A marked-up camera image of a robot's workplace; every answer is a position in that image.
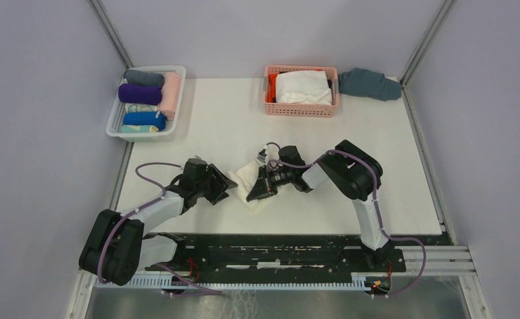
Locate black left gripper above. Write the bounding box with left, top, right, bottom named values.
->
left=195, top=163, right=237, bottom=205

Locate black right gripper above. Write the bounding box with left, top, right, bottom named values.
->
left=248, top=165, right=294, bottom=202

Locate cream towel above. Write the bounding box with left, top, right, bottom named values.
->
left=228, top=161, right=274, bottom=213

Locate purple towel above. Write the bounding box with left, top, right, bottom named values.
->
left=118, top=83, right=162, bottom=105

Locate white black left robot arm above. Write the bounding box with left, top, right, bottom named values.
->
left=78, top=158, right=237, bottom=286

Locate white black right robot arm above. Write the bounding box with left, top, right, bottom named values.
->
left=244, top=140, right=389, bottom=271

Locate pink plastic basket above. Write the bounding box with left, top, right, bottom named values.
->
left=263, top=65, right=340, bottom=118

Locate blue rolled towel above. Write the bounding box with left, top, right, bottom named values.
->
left=123, top=112, right=167, bottom=132

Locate orange cloth in basket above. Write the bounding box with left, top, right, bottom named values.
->
left=266, top=73, right=278, bottom=103

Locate pink rolled towel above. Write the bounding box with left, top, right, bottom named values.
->
left=157, top=72, right=182, bottom=120

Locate light teal rolled towel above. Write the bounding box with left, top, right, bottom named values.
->
left=120, top=125, right=159, bottom=134

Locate white folded cloth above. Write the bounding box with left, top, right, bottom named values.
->
left=275, top=70, right=333, bottom=105

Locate beige print rolled towel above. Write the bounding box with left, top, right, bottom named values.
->
left=125, top=103, right=157, bottom=114

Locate grey rolled towel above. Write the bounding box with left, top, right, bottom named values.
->
left=123, top=69, right=165, bottom=87

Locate teal crumpled towel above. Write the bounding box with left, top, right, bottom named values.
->
left=338, top=68, right=402, bottom=101

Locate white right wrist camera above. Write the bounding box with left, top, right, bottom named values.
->
left=256, top=149, right=269, bottom=167

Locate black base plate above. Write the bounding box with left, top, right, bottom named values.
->
left=160, top=233, right=451, bottom=285

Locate white slotted cable duct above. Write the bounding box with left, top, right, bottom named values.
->
left=93, top=273, right=392, bottom=292

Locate aluminium corner frame right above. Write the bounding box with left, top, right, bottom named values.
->
left=400, top=1, right=492, bottom=318

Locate aluminium corner frame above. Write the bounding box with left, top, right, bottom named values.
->
left=87, top=0, right=133, bottom=68
left=400, top=1, right=492, bottom=318

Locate aluminium corner frame left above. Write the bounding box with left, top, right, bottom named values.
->
left=87, top=0, right=133, bottom=68

